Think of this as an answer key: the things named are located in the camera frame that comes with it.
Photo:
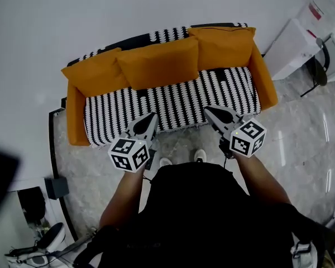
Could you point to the black chair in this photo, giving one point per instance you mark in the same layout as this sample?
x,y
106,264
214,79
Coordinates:
x,y
319,74

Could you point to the orange cushion with black zipper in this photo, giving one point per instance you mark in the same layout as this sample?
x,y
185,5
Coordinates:
x,y
223,49

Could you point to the black floor trim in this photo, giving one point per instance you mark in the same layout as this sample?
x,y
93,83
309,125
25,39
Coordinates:
x,y
53,149

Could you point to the grey white headset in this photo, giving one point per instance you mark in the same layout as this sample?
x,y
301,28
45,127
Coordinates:
x,y
51,237

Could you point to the person's right forearm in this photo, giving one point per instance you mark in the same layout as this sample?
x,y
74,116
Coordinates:
x,y
265,183

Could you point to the black bag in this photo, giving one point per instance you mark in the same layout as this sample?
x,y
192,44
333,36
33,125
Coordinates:
x,y
32,205

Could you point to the orange sofa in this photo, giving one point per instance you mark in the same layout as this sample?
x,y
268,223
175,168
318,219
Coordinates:
x,y
75,116

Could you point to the person's black shirt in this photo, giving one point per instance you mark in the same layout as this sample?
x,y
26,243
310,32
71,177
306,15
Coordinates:
x,y
201,222

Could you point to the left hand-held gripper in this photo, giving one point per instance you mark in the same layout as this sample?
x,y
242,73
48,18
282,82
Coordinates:
x,y
128,155

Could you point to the black box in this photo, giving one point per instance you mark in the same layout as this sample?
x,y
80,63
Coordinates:
x,y
57,188

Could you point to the small grey item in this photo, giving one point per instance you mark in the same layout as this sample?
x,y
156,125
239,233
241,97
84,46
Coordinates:
x,y
319,42

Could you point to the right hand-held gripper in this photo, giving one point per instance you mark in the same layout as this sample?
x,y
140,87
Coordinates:
x,y
247,139

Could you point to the small pink item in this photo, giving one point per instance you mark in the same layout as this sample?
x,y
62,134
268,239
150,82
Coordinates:
x,y
311,33

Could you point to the person's left forearm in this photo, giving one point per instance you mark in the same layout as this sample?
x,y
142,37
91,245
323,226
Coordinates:
x,y
123,202

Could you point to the white water dispenser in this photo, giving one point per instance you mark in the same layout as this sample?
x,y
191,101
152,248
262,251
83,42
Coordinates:
x,y
290,52

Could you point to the person's right white shoe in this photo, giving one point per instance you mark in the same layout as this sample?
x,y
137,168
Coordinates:
x,y
200,155

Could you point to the large orange cushion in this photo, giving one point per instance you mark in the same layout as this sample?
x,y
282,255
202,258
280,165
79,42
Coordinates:
x,y
159,64
95,72

